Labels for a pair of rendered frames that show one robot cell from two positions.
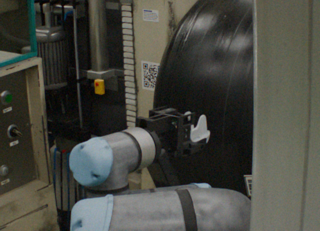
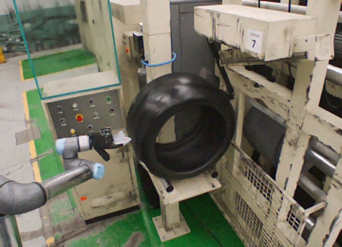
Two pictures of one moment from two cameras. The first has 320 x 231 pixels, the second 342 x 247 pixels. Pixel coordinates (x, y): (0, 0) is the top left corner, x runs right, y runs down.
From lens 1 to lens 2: 1.00 m
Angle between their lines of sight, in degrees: 30
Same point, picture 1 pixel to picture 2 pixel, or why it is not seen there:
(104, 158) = (60, 147)
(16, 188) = (113, 129)
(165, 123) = (98, 136)
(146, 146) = (83, 145)
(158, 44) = not seen: hidden behind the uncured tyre
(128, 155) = (72, 147)
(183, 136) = (109, 142)
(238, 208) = (12, 197)
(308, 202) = not seen: outside the picture
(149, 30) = not seen: hidden behind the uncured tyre
